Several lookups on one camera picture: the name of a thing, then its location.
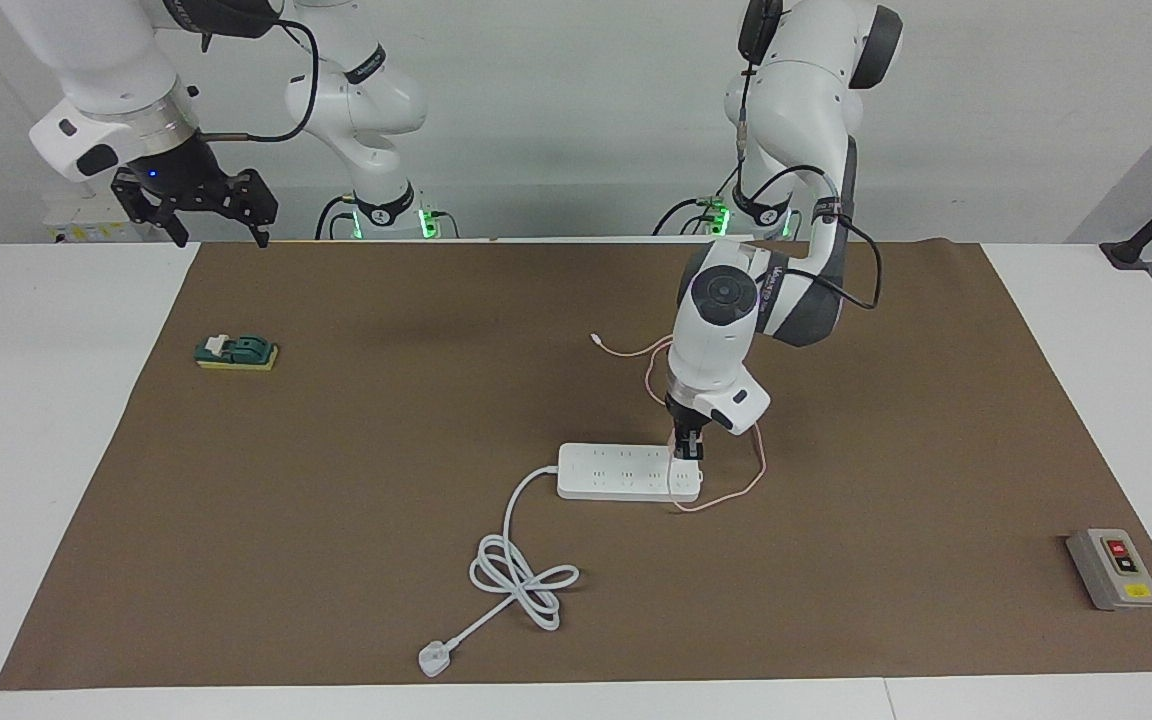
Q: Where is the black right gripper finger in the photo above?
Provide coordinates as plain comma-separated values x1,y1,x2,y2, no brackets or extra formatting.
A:
225,169,280,250
120,194,188,248

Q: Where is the pink USB cable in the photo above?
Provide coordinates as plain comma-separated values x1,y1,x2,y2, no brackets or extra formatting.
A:
590,332,768,514

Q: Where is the white power strip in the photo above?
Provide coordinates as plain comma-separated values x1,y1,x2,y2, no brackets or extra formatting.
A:
557,443,704,503

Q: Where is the white box with yellow labels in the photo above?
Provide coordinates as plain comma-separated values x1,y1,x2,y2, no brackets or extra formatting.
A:
44,193,153,245

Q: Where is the brown table mat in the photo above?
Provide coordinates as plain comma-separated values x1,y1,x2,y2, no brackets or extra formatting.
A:
0,240,1152,692

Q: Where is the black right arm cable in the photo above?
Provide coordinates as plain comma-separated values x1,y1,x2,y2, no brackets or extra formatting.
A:
198,18,323,143

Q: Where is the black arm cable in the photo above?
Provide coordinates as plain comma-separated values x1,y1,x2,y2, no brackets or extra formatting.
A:
198,18,323,143
652,0,883,312

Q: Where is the green knife switch block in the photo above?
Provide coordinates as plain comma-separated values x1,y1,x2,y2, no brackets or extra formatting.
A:
195,334,280,373

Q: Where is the white power cord with plug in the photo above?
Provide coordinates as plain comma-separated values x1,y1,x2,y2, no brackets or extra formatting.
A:
418,465,581,680

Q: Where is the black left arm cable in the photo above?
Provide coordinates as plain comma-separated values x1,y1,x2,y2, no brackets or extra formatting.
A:
652,0,883,312

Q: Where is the grey on-off switch box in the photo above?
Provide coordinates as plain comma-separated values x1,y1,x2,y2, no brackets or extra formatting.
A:
1066,528,1152,612

